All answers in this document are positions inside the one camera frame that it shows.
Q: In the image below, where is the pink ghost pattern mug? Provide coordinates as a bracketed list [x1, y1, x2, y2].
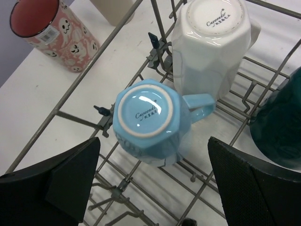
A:
[9, 0, 101, 73]

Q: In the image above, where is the grey wire dish rack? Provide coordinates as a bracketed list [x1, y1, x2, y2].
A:
[4, 0, 301, 226]

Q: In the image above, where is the dark green mug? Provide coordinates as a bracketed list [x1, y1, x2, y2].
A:
[250, 68, 301, 170]

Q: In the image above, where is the light blue faceted mug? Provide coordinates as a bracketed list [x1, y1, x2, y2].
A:
[112, 79, 215, 167]

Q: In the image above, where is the white faceted ceramic mug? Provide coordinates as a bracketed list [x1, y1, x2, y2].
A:
[172, 0, 261, 100]

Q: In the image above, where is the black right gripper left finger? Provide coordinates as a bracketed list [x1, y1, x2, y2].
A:
[0, 137, 101, 226]

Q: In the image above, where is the beige plastic tumbler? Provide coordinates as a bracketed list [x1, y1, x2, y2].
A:
[90, 0, 134, 26]

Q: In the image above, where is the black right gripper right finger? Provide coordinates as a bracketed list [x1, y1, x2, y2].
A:
[207, 137, 301, 226]

